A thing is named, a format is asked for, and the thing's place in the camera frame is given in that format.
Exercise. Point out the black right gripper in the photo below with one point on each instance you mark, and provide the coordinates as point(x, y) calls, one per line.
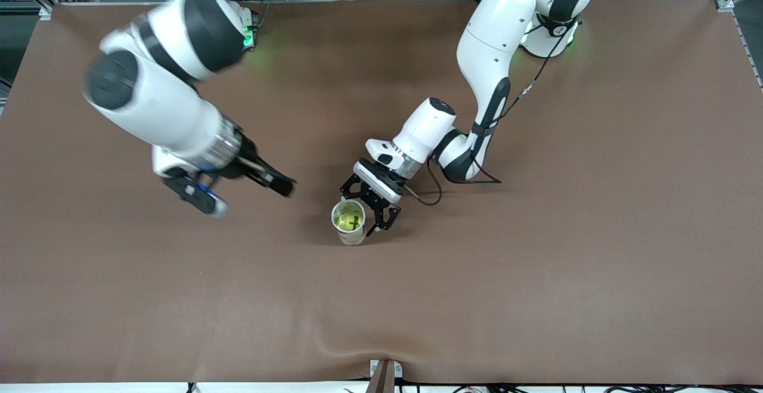
point(251, 161)

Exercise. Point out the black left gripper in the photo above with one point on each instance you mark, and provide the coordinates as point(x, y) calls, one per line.
point(374, 189)

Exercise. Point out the yellow-green tennis ball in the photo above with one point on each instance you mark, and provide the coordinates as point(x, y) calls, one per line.
point(347, 217)

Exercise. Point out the white tennis ball can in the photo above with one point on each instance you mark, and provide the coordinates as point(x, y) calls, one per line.
point(351, 239)

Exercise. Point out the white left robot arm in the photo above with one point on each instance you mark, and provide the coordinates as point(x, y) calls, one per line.
point(495, 41)

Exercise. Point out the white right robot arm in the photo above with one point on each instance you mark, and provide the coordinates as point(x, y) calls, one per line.
point(161, 107)

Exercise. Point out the brown table mat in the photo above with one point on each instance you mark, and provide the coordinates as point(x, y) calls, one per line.
point(536, 262)

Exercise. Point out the metal clamp bracket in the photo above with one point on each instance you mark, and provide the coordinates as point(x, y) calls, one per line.
point(397, 369)

